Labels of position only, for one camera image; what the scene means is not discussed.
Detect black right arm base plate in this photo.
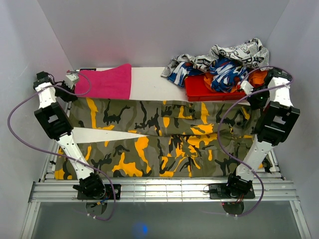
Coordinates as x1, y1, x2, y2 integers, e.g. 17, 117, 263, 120
208, 183, 255, 200

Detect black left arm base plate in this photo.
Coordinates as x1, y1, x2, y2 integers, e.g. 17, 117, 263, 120
76, 183, 122, 200

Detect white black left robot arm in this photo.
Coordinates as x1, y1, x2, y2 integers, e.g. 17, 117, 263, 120
33, 71, 106, 199

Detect orange trousers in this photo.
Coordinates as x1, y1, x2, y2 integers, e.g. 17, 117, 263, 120
204, 70, 268, 93

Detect aluminium table frame rail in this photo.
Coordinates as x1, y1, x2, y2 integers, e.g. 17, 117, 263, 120
19, 69, 312, 239

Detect folded pink trousers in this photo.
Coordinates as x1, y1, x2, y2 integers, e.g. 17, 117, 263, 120
75, 64, 132, 100

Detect camouflage yellow green trousers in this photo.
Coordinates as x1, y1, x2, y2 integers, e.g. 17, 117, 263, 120
69, 98, 260, 178

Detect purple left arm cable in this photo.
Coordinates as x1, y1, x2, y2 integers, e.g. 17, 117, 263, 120
7, 72, 117, 222

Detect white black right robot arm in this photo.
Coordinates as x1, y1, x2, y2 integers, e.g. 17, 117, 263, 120
225, 68, 300, 198

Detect blue white patterned trousers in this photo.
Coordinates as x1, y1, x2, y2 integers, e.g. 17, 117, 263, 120
166, 57, 249, 93

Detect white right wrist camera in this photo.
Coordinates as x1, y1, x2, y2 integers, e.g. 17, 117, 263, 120
239, 81, 254, 95

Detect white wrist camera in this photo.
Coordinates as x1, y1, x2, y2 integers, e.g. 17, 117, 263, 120
64, 73, 79, 89
239, 81, 254, 95

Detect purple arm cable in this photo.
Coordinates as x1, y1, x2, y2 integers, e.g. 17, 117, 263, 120
7, 72, 117, 222
216, 66, 295, 217

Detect red plastic tray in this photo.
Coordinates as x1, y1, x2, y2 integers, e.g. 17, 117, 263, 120
184, 74, 250, 102

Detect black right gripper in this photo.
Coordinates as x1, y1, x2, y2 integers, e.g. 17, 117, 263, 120
244, 86, 271, 110

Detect newspaper print trousers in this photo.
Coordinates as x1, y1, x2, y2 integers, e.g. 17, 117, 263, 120
160, 38, 270, 78

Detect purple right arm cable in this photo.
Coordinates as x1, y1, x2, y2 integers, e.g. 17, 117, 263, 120
216, 66, 295, 217

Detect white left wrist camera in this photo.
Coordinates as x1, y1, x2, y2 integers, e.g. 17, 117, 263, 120
64, 73, 79, 89

